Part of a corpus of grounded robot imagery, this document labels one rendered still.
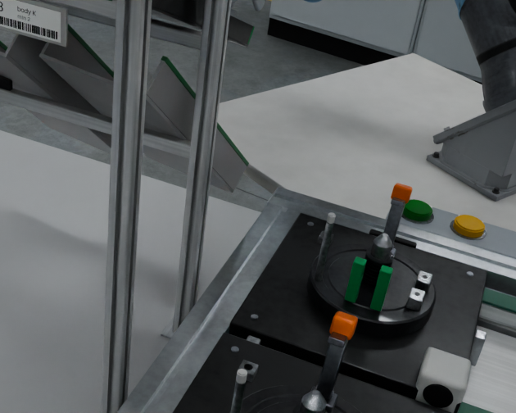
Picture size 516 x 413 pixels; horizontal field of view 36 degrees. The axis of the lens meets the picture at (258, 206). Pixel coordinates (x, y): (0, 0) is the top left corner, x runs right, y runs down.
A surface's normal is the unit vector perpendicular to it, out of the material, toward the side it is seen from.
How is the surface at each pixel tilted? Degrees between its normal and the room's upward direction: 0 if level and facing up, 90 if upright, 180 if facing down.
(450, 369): 0
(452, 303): 0
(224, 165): 90
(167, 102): 90
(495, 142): 90
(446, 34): 90
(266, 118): 0
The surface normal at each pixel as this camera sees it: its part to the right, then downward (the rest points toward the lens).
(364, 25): -0.47, 0.42
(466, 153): -0.77, 0.25
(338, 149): 0.12, -0.84
